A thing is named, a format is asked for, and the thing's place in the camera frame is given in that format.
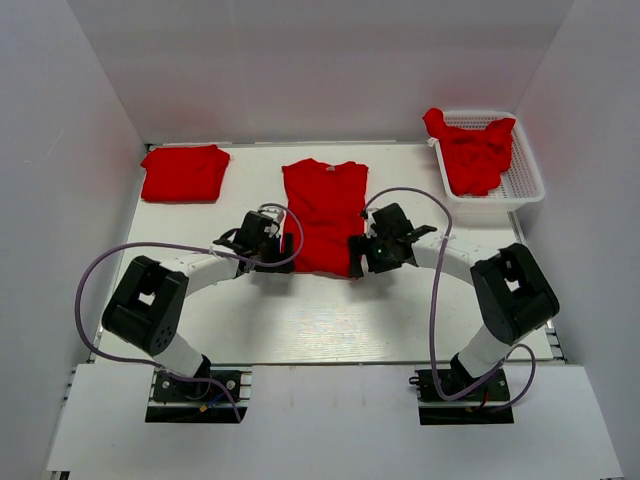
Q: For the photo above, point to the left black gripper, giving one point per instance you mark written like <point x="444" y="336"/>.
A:
<point x="289" y="240"/>

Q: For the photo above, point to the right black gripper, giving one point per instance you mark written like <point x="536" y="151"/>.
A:
<point x="358" y="245"/>

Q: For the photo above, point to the red t shirt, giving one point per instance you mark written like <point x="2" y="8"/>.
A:
<point x="184" y="174"/>
<point x="327" y="201"/>

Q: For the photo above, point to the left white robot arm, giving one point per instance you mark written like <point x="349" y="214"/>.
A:
<point x="146" y="306"/>

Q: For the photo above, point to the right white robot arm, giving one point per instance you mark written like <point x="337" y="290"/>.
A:
<point x="513" y="294"/>

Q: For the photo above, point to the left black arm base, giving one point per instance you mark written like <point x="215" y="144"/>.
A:
<point x="177" y="402"/>

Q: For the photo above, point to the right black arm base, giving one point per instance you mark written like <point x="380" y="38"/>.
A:
<point x="480" y="407"/>

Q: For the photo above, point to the red t shirts in basket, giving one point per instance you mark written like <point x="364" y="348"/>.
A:
<point x="474" y="160"/>

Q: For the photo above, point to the white plastic basket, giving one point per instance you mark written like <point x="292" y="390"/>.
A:
<point x="520" y="185"/>

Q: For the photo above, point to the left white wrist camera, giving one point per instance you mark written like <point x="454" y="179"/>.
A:
<point x="277" y="217"/>

